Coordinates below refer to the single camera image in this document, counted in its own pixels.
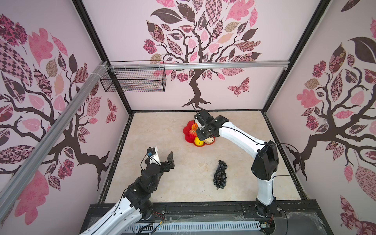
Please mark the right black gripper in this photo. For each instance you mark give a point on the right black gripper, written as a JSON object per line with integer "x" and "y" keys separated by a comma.
{"x": 201, "y": 124}

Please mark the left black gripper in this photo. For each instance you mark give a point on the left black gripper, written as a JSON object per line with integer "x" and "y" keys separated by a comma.
{"x": 171, "y": 163}

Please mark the orange tangerine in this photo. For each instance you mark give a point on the orange tangerine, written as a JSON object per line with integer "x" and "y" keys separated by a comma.
{"x": 194, "y": 126}

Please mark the red pomegranate fruit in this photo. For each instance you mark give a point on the red pomegranate fruit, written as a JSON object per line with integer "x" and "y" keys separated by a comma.
{"x": 193, "y": 133}

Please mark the yellow lemon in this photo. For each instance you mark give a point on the yellow lemon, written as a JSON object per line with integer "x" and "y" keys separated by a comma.
{"x": 198, "y": 142}

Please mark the red flower-shaped fruit bowl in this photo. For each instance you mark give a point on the red flower-shaped fruit bowl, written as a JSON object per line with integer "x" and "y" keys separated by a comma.
{"x": 186, "y": 133}

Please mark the black grape bunch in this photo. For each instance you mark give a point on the black grape bunch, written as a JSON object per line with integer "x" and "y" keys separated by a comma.
{"x": 220, "y": 176}

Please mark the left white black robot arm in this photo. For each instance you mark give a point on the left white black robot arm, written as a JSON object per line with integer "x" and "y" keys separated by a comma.
{"x": 134, "y": 204}

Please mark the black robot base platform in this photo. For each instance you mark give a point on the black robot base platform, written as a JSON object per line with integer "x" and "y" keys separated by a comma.
{"x": 288, "y": 217}

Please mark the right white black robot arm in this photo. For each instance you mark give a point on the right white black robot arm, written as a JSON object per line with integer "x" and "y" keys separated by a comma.
{"x": 265, "y": 155}

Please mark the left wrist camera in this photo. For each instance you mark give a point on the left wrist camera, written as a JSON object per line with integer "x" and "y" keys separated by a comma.
{"x": 152, "y": 156}

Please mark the white slotted cable duct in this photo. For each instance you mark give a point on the white slotted cable duct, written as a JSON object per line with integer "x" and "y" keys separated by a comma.
{"x": 191, "y": 227}

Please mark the black wire mesh basket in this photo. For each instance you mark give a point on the black wire mesh basket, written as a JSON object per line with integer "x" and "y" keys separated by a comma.
{"x": 135, "y": 76}

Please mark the rear aluminium frame rail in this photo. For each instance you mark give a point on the rear aluminium frame rail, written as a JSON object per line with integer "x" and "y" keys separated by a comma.
{"x": 183, "y": 66}

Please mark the aluminium frame rail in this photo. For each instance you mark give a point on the aluminium frame rail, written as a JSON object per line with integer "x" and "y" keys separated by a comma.
{"x": 183, "y": 66}
{"x": 22, "y": 177}

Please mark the left aluminium frame rail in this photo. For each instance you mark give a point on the left aluminium frame rail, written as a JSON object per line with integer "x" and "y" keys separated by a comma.
{"x": 22, "y": 177}

